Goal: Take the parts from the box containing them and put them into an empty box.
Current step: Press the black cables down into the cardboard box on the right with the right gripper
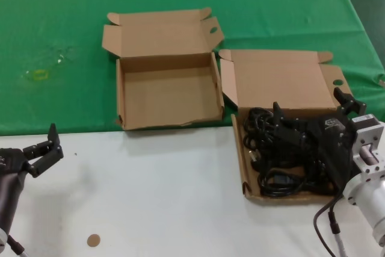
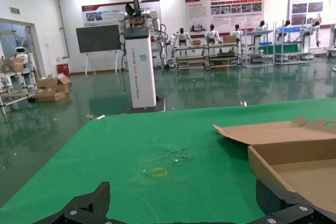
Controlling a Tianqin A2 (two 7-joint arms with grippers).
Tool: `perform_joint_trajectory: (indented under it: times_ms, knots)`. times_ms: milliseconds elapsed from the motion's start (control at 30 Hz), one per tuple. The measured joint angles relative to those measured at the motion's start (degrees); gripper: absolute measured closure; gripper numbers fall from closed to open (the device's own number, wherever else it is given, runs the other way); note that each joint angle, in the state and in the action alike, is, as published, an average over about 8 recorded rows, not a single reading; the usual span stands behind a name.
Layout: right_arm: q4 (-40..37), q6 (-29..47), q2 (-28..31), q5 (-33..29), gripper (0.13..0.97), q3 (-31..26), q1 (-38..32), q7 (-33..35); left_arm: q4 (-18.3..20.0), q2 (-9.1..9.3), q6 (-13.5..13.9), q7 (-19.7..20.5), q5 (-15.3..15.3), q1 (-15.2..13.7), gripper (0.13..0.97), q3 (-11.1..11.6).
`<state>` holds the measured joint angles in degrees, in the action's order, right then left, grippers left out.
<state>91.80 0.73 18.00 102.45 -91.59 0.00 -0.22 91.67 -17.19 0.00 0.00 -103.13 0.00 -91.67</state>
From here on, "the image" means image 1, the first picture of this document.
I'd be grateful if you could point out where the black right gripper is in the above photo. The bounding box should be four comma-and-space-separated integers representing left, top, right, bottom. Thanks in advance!
272, 87, 368, 156

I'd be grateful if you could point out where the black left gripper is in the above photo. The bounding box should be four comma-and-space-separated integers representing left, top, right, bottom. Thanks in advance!
0, 123, 64, 179

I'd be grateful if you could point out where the open cardboard box, torn rim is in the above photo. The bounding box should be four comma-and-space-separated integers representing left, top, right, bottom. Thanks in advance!
101, 7, 226, 131

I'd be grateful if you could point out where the green tablecloth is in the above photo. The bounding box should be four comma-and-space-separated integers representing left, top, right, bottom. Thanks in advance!
0, 0, 385, 137

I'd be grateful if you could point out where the silver-plug left arm cable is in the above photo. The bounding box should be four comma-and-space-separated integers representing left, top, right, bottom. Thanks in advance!
5, 234, 29, 257

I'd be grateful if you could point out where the silver-plug arm cable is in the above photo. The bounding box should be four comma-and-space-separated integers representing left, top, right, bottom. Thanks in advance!
328, 208, 347, 257
5, 234, 29, 257

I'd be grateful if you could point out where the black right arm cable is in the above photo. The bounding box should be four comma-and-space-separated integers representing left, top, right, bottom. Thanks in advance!
313, 189, 345, 257

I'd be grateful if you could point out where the silver-plug right arm cable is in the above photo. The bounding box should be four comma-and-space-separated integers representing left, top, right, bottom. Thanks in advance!
328, 208, 347, 257

